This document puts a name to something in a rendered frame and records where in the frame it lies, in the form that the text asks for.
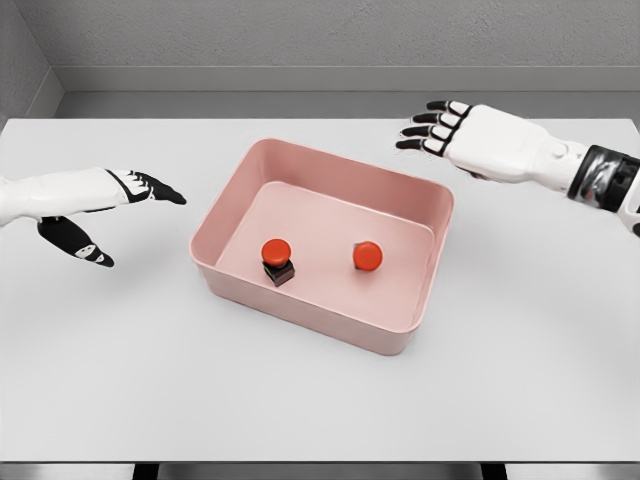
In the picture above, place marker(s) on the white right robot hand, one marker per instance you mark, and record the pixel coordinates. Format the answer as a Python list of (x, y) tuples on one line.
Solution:
[(492, 145)]

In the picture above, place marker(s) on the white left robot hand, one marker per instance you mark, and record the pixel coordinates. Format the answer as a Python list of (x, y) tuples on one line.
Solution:
[(85, 192)]

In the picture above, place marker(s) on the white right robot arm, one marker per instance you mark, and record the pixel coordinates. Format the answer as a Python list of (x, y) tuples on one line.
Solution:
[(595, 172)]

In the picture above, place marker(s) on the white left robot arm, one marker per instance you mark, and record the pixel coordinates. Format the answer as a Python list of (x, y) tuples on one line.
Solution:
[(15, 197)]

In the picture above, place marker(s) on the pink rectangular basket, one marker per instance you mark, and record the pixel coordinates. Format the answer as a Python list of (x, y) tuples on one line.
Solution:
[(320, 240)]

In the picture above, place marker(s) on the red button industrial switch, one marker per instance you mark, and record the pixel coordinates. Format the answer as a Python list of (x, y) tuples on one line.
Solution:
[(367, 256), (276, 260)]

